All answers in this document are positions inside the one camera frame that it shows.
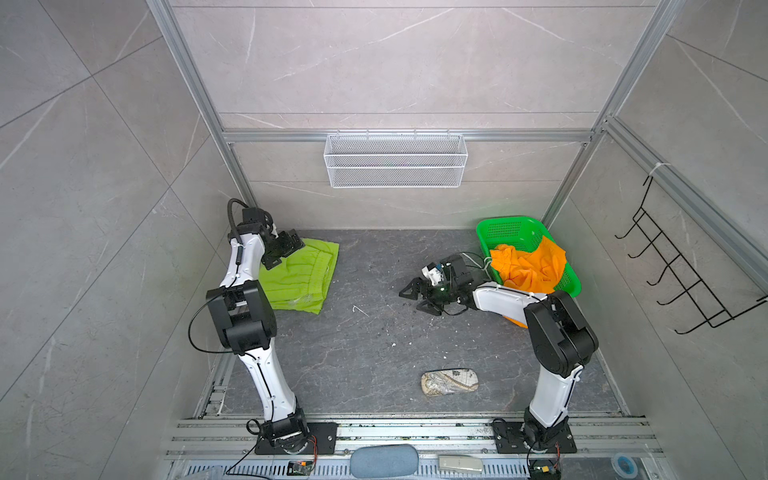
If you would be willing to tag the patterned folded cloth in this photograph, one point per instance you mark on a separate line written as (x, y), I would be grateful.
(449, 382)

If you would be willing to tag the small electronics board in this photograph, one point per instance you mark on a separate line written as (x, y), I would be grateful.
(300, 468)

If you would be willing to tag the green plastic basket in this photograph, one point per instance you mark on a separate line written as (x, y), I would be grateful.
(525, 234)

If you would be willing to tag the white wire mesh basket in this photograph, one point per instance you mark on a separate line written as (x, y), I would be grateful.
(359, 161)

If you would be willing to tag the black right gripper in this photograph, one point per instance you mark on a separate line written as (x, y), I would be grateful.
(417, 283)

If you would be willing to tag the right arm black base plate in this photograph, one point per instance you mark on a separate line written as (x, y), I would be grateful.
(530, 437)

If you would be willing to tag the blue grey oval pad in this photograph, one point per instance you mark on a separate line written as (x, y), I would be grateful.
(387, 461)

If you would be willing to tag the blue tape roll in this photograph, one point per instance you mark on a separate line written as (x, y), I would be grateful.
(625, 466)

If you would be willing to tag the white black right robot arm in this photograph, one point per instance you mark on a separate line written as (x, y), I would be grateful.
(562, 340)

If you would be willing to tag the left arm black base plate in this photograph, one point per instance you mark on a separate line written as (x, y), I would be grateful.
(320, 438)

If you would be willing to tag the orange shorts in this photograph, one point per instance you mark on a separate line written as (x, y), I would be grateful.
(537, 272)

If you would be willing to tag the lime green shorts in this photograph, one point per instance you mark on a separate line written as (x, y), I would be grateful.
(301, 281)

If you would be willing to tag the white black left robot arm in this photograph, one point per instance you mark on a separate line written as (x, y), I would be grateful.
(245, 321)

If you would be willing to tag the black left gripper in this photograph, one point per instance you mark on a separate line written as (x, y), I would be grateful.
(285, 246)

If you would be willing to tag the black wire hook rack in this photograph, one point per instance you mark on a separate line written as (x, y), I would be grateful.
(712, 312)

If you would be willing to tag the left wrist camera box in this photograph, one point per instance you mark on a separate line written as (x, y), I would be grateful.
(256, 221)

